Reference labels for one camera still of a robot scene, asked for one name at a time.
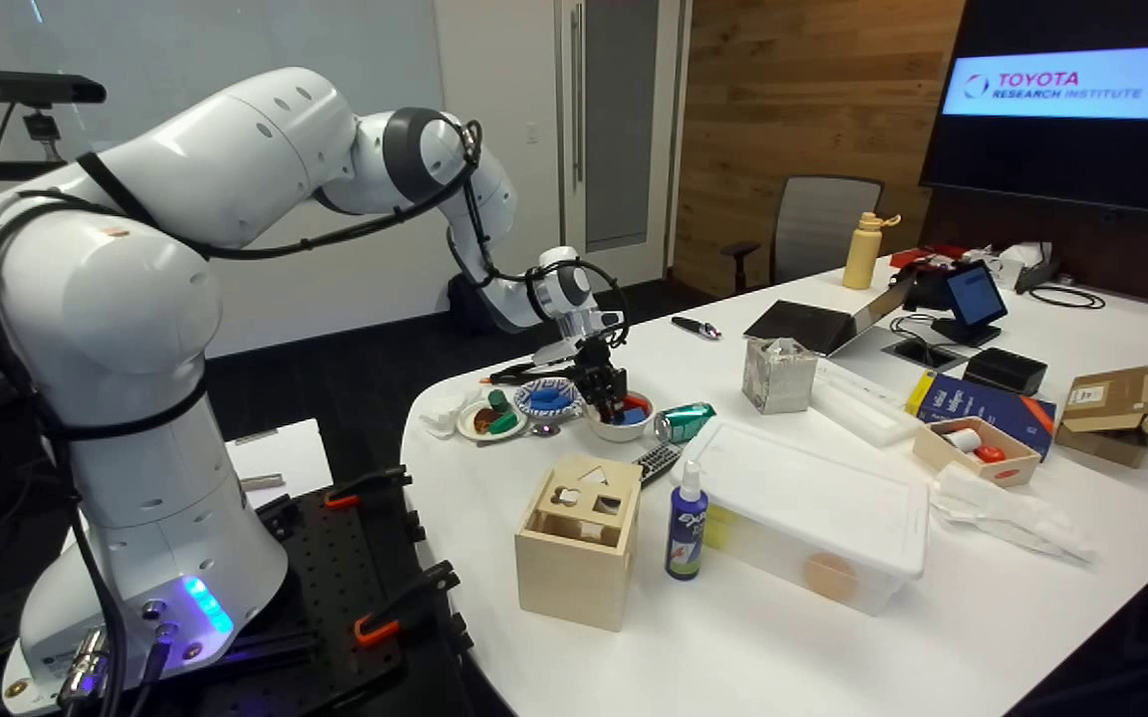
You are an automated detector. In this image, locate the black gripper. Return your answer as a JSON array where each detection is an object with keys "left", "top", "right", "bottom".
[{"left": 566, "top": 327, "right": 633, "bottom": 428}]

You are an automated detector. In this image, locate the blue patterned bowl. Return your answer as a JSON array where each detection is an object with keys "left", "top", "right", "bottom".
[{"left": 516, "top": 376, "right": 585, "bottom": 437}]

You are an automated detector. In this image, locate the white shallow bowl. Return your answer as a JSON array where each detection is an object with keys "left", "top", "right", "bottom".
[{"left": 456, "top": 393, "right": 530, "bottom": 448}]

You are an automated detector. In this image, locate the dark calculator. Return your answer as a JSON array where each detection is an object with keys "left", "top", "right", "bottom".
[{"left": 633, "top": 441, "right": 685, "bottom": 490}]

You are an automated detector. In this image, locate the teal plastic object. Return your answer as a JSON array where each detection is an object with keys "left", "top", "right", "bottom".
[{"left": 655, "top": 399, "right": 719, "bottom": 448}]

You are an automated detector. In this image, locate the black marker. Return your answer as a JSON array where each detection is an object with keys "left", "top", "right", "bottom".
[{"left": 484, "top": 351, "right": 578, "bottom": 392}]

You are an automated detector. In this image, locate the black marker pen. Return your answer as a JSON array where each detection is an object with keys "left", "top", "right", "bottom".
[{"left": 671, "top": 315, "right": 724, "bottom": 345}]

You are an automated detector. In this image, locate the spray bottle with blue label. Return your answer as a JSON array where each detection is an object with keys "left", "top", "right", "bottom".
[{"left": 663, "top": 453, "right": 712, "bottom": 587}]

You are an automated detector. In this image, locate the wooden shape sorter box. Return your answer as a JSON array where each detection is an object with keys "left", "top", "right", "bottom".
[{"left": 512, "top": 453, "right": 646, "bottom": 635}]

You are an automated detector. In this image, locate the metal square box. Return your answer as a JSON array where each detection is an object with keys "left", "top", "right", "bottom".
[{"left": 739, "top": 335, "right": 823, "bottom": 417}]

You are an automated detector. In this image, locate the white plastic bin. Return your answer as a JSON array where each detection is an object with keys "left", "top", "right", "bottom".
[{"left": 699, "top": 417, "right": 932, "bottom": 618}]

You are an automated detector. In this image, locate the white foam roll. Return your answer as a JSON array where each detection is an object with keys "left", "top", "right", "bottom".
[{"left": 808, "top": 359, "right": 924, "bottom": 453}]

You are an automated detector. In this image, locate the black orange clamp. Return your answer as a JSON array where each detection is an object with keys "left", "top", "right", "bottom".
[
  {"left": 318, "top": 462, "right": 416, "bottom": 519},
  {"left": 348, "top": 559, "right": 461, "bottom": 652}
]

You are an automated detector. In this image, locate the white door with window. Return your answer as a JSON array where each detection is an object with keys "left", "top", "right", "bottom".
[{"left": 553, "top": 0, "right": 695, "bottom": 303}]

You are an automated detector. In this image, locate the grey office chair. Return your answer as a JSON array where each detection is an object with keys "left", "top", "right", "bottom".
[{"left": 720, "top": 174, "right": 885, "bottom": 295}]

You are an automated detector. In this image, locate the yellow water bottle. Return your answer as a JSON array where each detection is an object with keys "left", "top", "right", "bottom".
[{"left": 843, "top": 206, "right": 904, "bottom": 295}]

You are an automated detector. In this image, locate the white paper sheet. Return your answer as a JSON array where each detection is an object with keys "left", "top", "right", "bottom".
[{"left": 218, "top": 413, "right": 340, "bottom": 511}]

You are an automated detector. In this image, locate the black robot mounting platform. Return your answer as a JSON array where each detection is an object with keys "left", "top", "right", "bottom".
[{"left": 249, "top": 469, "right": 506, "bottom": 717}]

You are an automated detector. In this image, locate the wooden tray with items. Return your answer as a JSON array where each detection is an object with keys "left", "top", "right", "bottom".
[{"left": 908, "top": 413, "right": 1046, "bottom": 490}]

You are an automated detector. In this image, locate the blue book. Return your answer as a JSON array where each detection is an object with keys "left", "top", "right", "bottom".
[{"left": 904, "top": 369, "right": 1059, "bottom": 462}]

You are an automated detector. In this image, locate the small black tablet screen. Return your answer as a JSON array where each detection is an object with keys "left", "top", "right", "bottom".
[{"left": 928, "top": 259, "right": 1013, "bottom": 351}]

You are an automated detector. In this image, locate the small black box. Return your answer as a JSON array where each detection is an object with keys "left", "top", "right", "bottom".
[{"left": 961, "top": 345, "right": 1050, "bottom": 399}]

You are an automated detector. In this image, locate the clear plastic bag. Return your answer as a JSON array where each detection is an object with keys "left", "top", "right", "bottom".
[{"left": 928, "top": 465, "right": 1102, "bottom": 567}]

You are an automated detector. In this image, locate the brown cardboard box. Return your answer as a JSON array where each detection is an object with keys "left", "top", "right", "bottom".
[{"left": 1053, "top": 364, "right": 1148, "bottom": 469}]

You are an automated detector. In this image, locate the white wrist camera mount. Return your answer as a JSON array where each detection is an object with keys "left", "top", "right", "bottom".
[{"left": 516, "top": 345, "right": 581, "bottom": 384}]

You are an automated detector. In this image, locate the black coiled cable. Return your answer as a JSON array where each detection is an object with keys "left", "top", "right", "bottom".
[{"left": 1025, "top": 278, "right": 1112, "bottom": 315}]

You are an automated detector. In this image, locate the wall TV monitor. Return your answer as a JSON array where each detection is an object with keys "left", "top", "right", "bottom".
[{"left": 916, "top": 0, "right": 1148, "bottom": 223}]

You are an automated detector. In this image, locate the black camera on stand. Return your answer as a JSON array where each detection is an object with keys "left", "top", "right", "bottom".
[{"left": 0, "top": 65, "right": 113, "bottom": 171}]

